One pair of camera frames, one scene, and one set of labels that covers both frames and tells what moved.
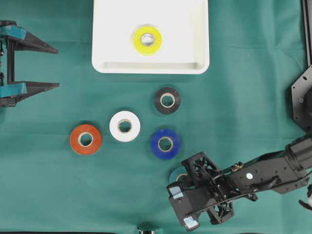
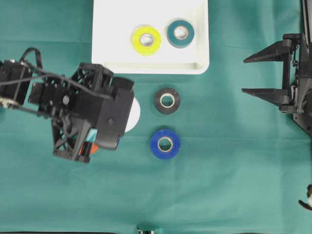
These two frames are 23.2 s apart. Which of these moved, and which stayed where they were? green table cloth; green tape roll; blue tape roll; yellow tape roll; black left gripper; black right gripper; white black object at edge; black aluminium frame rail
Moved: black right gripper; black left gripper; green tape roll
Stayed: black aluminium frame rail; white black object at edge; blue tape roll; yellow tape roll; green table cloth
